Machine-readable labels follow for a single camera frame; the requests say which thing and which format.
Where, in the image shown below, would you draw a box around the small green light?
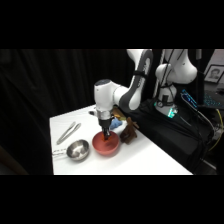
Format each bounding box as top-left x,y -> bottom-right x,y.
167,107 -> 177,120

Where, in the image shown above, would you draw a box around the steel measuring cup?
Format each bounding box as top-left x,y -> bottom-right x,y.
52,138 -> 91,163

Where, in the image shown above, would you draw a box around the black camera cable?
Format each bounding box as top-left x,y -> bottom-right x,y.
156,49 -> 183,101

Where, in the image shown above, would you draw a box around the black curtain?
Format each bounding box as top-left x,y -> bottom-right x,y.
0,49 -> 158,176

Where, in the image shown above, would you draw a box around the framed portrait picture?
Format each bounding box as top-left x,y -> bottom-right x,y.
203,64 -> 224,85

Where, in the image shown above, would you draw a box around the brown plush toy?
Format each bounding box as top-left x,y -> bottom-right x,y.
119,116 -> 140,145

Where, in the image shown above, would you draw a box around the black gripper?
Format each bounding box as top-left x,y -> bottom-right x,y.
98,117 -> 111,141

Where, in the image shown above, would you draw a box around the black robot stand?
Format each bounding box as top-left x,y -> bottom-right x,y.
124,97 -> 216,175

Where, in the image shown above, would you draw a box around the blue lit device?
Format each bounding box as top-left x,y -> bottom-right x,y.
180,88 -> 201,111

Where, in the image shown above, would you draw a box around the yellow cable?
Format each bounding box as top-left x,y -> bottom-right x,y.
207,108 -> 224,152

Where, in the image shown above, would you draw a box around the blue soft toy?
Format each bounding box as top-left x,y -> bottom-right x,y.
109,117 -> 124,131

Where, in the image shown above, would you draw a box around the metal tongs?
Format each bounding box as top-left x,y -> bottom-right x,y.
55,121 -> 82,146

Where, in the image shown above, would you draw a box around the tan wrist camera box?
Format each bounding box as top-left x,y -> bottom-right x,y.
110,106 -> 124,122

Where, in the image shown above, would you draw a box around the black upright pole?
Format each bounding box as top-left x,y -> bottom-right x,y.
195,49 -> 205,103

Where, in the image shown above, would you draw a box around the pink bowl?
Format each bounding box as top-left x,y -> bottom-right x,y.
91,130 -> 121,157

